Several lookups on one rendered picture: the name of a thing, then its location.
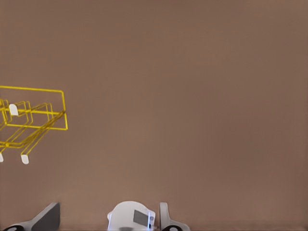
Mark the white cup with grey print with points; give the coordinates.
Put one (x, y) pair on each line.
(127, 215)

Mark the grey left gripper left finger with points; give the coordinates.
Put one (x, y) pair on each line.
(45, 217)

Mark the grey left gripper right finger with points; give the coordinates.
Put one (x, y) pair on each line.
(166, 217)

